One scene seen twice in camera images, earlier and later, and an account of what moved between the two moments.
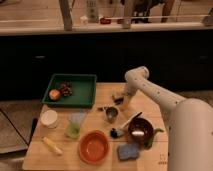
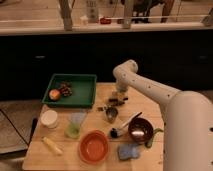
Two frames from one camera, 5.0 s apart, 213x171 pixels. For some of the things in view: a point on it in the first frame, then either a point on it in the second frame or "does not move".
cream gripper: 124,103 to 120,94
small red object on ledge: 105,21 does not move
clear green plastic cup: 74,123 does not move
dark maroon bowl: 140,130 does not move
